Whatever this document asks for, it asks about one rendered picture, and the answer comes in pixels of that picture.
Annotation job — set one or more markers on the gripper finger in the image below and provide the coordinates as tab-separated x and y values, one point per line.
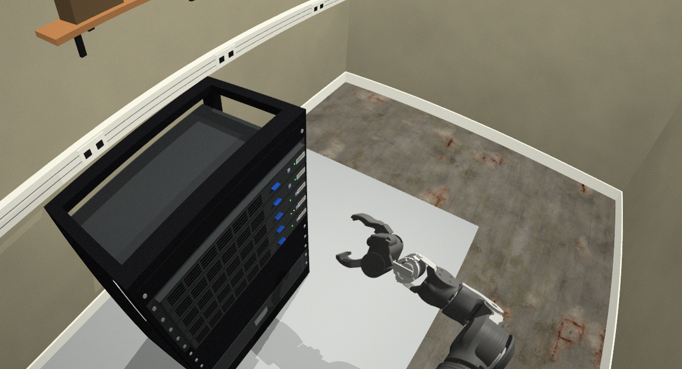
348	262
369	221

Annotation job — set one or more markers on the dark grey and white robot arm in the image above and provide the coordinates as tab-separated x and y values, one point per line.
482	343

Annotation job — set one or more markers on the black server rack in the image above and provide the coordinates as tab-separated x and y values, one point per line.
191	230

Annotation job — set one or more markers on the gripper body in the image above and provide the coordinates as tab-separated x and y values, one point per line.
378	260

